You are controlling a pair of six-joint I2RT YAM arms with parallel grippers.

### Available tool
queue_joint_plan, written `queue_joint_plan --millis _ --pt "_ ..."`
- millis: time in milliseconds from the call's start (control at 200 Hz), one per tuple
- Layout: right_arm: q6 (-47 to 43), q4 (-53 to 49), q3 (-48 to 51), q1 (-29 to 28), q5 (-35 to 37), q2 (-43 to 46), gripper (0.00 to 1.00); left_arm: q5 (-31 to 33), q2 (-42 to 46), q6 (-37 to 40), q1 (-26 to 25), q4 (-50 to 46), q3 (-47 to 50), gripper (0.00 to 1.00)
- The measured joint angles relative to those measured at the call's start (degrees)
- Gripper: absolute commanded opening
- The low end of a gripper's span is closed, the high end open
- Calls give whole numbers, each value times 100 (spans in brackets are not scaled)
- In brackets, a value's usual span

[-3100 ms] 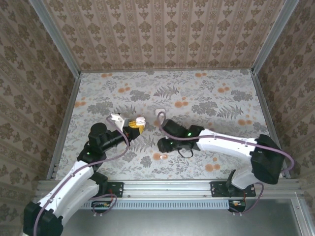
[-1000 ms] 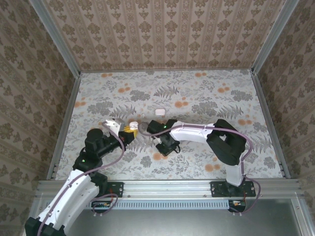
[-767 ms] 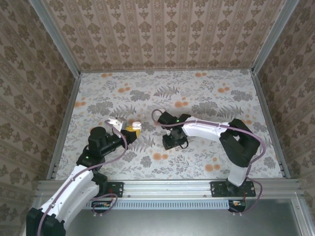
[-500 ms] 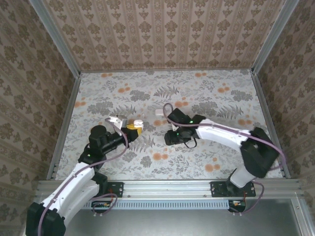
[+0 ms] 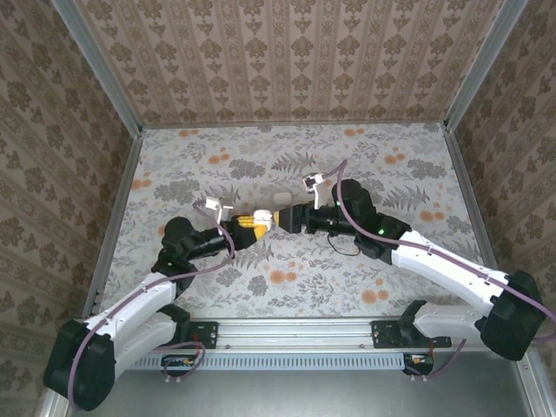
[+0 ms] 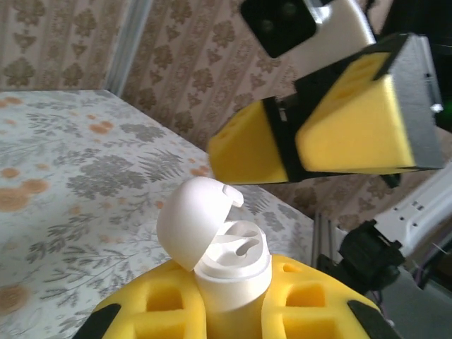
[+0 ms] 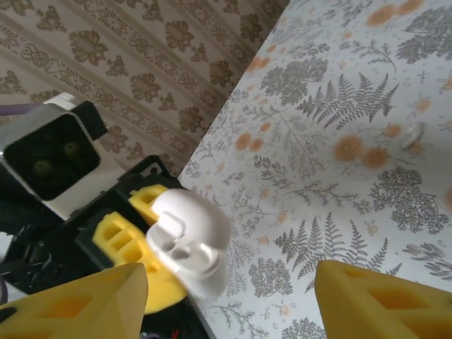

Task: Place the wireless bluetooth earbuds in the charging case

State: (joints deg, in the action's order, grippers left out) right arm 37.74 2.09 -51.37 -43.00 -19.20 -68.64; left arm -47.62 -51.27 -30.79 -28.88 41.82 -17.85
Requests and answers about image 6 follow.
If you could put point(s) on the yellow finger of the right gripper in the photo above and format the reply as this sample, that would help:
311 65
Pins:
353 134
247 148

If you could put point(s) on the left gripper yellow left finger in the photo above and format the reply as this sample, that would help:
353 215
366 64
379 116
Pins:
166 279

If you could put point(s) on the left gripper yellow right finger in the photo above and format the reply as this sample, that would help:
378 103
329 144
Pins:
335 296

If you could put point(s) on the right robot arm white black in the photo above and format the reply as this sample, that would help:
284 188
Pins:
416 219

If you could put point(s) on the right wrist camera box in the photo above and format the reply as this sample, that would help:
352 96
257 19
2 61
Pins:
339 35

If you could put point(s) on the aluminium frame post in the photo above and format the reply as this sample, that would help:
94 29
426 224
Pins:
129 46

